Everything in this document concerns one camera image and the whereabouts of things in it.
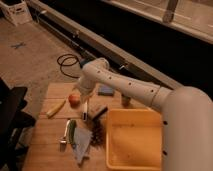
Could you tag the red-orange apple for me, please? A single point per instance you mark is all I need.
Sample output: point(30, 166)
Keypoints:
point(74, 100)

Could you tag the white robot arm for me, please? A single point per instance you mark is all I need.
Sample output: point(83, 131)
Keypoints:
point(187, 113)

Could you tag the blue sponge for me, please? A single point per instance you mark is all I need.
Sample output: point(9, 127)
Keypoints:
point(105, 90)

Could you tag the dark metal cup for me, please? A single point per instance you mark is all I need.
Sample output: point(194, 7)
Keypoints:
point(125, 101)

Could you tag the dark block brush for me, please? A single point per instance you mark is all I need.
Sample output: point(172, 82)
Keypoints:
point(97, 111)

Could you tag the green cucumber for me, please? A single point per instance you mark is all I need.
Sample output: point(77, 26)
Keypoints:
point(72, 126)

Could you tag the yellow plastic bin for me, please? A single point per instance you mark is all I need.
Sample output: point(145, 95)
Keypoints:
point(133, 140)

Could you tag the yellow banana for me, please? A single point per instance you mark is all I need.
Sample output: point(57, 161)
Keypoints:
point(51, 112)

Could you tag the grey folded cloth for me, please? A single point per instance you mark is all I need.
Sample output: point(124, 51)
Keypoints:
point(82, 138)

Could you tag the silver metal spatula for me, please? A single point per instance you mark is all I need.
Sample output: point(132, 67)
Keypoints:
point(63, 139)

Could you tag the black chair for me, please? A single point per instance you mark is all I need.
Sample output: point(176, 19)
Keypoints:
point(12, 122)

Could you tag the white cardboard box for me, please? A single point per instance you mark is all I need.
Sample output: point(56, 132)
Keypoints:
point(17, 13)

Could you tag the white handled utensil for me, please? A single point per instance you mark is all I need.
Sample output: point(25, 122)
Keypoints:
point(85, 110)

